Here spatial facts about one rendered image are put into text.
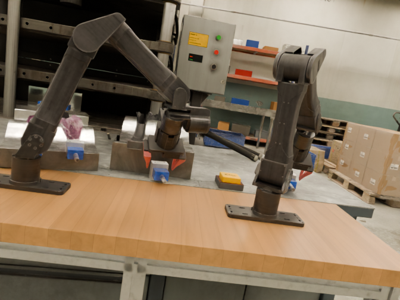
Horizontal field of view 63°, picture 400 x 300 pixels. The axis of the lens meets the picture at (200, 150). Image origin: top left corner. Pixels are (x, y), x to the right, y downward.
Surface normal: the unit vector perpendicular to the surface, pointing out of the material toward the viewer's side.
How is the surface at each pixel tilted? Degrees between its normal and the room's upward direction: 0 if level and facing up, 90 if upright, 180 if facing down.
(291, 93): 94
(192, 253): 90
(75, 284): 90
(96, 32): 90
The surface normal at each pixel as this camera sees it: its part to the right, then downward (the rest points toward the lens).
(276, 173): -0.53, 0.15
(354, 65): -0.03, 0.18
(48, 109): 0.36, 0.10
